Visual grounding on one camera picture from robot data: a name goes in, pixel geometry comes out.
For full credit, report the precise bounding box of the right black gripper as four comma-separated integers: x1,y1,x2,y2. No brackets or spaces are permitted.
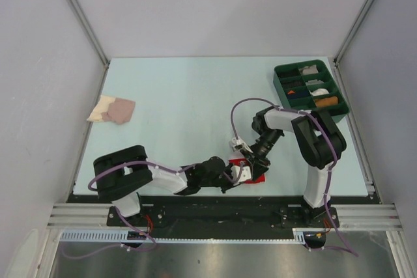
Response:
240,128,283,182

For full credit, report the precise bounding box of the red underwear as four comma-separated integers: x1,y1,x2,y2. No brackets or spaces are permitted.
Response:
229,158,265,185

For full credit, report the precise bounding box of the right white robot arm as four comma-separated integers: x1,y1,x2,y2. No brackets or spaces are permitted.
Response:
241,107,347,227

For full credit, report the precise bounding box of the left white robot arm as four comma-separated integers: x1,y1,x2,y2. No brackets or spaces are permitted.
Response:
87,145,253,226

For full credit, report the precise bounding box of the beige and mauve underwear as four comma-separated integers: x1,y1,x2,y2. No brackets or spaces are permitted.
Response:
87,94,136,125

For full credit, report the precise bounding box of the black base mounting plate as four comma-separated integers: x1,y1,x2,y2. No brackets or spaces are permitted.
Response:
65,194,381,240

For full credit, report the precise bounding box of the dark blue rolled cloth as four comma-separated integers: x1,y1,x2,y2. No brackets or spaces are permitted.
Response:
287,90,311,100

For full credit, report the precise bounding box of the black striped rolled cloth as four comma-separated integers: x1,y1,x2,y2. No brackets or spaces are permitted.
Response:
281,79,305,89

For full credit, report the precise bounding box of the brown rolled cloth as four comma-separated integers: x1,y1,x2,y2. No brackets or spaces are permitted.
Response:
314,96,339,107

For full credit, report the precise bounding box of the green compartment tray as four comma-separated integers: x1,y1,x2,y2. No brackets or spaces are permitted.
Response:
273,59,350,123

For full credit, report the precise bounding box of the white rolled cloth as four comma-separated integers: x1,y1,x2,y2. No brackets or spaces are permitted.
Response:
310,88,329,97

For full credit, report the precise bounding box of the light grey rolled cloth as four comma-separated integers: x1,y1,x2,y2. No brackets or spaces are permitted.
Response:
306,79,324,85

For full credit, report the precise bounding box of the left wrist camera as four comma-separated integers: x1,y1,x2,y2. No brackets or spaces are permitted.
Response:
231,165,252,185

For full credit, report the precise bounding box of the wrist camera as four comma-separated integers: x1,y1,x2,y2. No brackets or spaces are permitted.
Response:
231,165,252,185
229,137,252,152

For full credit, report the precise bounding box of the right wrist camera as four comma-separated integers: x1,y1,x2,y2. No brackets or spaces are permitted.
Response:
229,137,252,152

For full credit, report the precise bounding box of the aluminium frame rail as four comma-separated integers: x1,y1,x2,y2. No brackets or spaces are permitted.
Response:
38,179,416,277

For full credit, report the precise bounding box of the white slotted cable duct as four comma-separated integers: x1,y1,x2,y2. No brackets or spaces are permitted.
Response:
60,229,305,245

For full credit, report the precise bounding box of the right aluminium corner post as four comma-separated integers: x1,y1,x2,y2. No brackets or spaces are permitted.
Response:
333,0,376,66

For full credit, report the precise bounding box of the aluminium corner post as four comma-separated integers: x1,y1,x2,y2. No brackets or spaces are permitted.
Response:
333,0,376,66
48,0,110,66

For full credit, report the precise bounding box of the left aluminium corner post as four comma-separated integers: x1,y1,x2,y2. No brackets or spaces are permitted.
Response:
48,0,110,66

